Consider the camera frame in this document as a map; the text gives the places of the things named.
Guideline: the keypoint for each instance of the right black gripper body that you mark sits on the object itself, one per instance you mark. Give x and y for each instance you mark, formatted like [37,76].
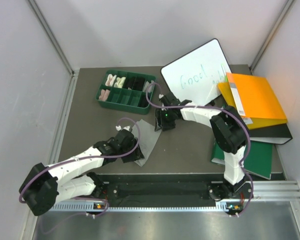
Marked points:
[165,119]

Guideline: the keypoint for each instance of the black rolled underwear in tray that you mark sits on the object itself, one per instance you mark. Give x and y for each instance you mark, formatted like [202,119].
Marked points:
[135,83]

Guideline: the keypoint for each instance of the aluminium frame rail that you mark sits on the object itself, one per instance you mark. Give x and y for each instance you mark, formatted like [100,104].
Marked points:
[50,34]

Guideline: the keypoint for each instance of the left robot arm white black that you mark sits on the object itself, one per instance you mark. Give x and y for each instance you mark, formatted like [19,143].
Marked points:
[47,185]

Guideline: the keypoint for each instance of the grey underwear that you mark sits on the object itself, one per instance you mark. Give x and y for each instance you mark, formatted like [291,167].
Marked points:
[147,140]

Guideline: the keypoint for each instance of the green compartment tray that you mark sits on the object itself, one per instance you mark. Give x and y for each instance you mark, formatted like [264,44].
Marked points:
[122,99]

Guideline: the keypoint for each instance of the grey rolled socks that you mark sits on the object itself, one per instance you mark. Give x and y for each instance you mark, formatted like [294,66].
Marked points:
[148,86]

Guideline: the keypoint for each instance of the pink rolled socks bottom-left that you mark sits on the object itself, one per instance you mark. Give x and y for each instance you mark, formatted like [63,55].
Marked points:
[104,94]

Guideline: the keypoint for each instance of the pink rolled socks top-left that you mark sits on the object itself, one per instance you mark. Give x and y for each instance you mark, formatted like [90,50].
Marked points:
[110,80]

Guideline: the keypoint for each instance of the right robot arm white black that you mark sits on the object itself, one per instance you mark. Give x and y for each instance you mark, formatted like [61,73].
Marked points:
[235,152]

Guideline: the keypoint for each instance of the green binder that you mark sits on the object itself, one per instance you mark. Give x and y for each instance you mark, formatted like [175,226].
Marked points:
[258,162]

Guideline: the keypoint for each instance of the white whiteboard black frame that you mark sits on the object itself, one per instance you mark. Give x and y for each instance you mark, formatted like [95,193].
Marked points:
[195,76]

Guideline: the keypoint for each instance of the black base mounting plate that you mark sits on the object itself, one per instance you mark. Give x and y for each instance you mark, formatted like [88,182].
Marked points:
[200,189]

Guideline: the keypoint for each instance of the black underwear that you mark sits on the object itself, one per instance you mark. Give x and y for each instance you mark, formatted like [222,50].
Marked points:
[143,103]
[135,83]

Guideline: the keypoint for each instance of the black binder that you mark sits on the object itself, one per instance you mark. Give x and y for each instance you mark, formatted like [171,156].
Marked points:
[265,130]

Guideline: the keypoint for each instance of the orange binder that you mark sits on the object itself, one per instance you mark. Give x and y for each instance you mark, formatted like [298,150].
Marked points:
[254,99]

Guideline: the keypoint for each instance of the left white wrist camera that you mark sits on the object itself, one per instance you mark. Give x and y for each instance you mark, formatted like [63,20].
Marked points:
[120,128]

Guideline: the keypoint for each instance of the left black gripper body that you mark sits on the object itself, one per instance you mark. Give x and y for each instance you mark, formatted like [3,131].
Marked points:
[130,148]

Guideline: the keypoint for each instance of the white slotted cable duct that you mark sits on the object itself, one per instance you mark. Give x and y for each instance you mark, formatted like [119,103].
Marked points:
[81,206]

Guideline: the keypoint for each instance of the cream rolled socks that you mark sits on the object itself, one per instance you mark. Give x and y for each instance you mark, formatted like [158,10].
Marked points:
[119,82]

